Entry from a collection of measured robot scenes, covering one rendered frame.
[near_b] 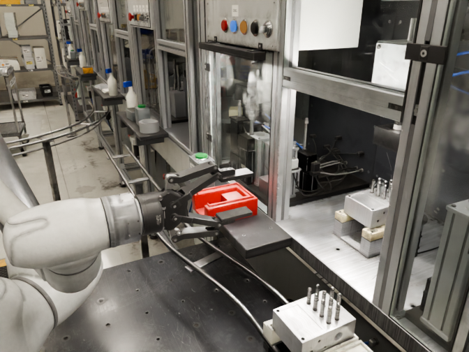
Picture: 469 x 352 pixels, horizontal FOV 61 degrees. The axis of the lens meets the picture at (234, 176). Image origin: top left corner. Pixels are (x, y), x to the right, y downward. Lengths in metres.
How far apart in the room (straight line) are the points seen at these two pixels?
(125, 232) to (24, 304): 0.34
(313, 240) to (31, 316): 0.68
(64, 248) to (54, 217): 0.05
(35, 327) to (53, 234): 0.36
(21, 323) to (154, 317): 0.37
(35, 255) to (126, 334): 0.52
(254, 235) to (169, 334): 0.34
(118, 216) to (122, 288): 0.64
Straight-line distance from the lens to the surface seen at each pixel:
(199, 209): 1.19
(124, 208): 0.70
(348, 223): 1.09
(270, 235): 1.08
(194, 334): 1.13
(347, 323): 0.82
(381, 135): 1.02
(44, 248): 0.69
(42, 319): 1.01
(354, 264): 1.01
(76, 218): 0.68
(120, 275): 1.36
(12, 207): 0.88
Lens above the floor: 1.47
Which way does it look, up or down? 23 degrees down
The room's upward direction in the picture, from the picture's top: straight up
